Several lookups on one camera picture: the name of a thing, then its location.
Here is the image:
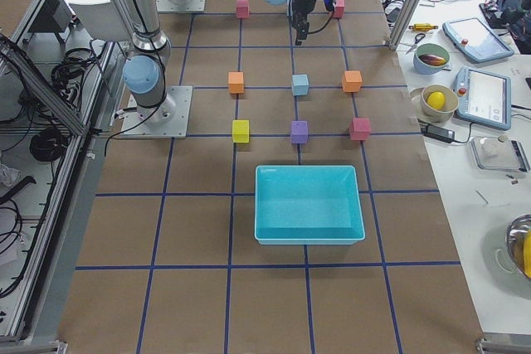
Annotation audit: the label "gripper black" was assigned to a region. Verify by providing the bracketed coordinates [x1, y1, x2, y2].
[290, 0, 335, 45]

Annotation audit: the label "light blue block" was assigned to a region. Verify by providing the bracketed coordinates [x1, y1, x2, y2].
[291, 74, 309, 97]

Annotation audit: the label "pink block left front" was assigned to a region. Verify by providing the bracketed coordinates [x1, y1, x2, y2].
[331, 0, 345, 19]

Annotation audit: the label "pink block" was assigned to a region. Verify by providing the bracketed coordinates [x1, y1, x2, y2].
[348, 117, 372, 141]
[331, 0, 345, 19]
[235, 0, 251, 19]

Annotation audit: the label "pink block left back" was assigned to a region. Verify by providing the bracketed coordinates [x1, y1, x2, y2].
[235, 0, 251, 19]

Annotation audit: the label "orange block right front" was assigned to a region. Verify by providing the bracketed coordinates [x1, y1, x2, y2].
[342, 70, 363, 93]

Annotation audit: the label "orange block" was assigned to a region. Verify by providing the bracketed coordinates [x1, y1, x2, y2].
[227, 71, 245, 95]
[342, 70, 363, 93]

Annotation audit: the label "orange block right back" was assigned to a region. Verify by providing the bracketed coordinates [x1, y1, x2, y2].
[227, 71, 245, 95]

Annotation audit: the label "purple block right side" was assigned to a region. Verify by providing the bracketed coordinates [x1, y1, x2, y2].
[290, 120, 309, 144]

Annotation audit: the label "yellow block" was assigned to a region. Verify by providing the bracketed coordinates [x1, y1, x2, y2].
[231, 119, 251, 143]

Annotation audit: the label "pink block right front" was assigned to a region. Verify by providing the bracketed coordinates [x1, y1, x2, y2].
[348, 117, 372, 141]

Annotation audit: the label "scissors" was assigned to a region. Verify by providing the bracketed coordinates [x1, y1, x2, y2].
[407, 32, 426, 54]

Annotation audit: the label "brass cylinder tool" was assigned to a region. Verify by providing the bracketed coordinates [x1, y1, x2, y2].
[408, 23, 439, 32]

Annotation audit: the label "blue bowl with fruit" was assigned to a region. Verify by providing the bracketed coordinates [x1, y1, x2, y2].
[413, 43, 450, 75]

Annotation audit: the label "beige bowl with lemon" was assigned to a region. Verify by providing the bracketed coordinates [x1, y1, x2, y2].
[419, 85, 459, 122]

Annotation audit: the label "cyan tray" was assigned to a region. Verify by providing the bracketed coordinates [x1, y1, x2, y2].
[254, 165, 365, 245]

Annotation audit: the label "blue teach pendant far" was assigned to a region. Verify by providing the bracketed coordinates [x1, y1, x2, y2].
[442, 17, 514, 64]

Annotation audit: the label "blue teach pendant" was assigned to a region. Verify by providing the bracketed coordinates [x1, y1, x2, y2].
[454, 67, 512, 131]
[442, 17, 514, 64]

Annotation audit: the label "black power brick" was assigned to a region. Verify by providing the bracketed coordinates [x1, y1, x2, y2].
[421, 124, 455, 143]

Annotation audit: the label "blue teach pendant near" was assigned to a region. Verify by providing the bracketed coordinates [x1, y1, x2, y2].
[454, 67, 512, 131]

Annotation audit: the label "digital scale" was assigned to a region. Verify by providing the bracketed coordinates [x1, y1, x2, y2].
[470, 136, 530, 172]

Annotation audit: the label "metal bowl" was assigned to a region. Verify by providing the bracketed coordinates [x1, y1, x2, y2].
[494, 214, 530, 282]

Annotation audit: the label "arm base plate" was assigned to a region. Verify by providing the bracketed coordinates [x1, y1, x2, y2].
[121, 85, 193, 138]
[156, 0, 206, 14]

